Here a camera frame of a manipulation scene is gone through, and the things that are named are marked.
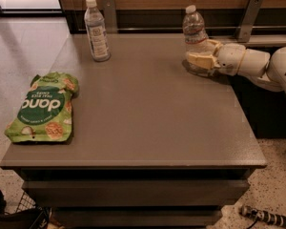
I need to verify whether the cabinet drawer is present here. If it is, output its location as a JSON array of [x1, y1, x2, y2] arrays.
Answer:
[[53, 208, 222, 228], [23, 180, 249, 207]]

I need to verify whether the black wire basket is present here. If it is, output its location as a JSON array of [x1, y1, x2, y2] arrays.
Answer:
[[0, 190, 49, 229]]

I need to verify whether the metal bracket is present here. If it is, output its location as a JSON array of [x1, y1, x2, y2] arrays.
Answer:
[[102, 0, 117, 33], [235, 0, 263, 43]]

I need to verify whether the clear plastic water bottle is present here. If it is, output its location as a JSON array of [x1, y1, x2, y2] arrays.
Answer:
[[181, 4, 214, 76]]

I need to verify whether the left metal bracket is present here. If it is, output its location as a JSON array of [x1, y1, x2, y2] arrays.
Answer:
[[102, 0, 117, 33]]

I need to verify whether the right metal bracket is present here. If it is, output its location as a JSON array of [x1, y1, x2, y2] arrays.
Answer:
[[235, 0, 263, 43]]

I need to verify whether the black white striped rod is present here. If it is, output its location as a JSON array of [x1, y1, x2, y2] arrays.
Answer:
[[239, 205, 286, 229]]

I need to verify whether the lower cabinet drawer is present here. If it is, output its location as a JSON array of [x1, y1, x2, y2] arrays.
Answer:
[[53, 208, 222, 228]]

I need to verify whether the green rice chips bag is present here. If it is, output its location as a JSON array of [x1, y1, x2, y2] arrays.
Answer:
[[5, 72, 78, 143]]

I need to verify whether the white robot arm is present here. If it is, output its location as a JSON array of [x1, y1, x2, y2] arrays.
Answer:
[[186, 39, 286, 94]]

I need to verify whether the grey drawer cabinet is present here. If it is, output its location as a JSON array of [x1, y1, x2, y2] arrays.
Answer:
[[0, 32, 268, 229]]

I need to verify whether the labelled upright drink bottle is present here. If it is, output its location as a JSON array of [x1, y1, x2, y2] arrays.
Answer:
[[84, 0, 111, 62]]

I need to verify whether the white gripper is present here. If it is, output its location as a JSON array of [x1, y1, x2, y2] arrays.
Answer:
[[186, 39, 246, 76]]

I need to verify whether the upper cabinet drawer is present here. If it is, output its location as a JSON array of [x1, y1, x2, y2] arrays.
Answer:
[[23, 180, 249, 207]]

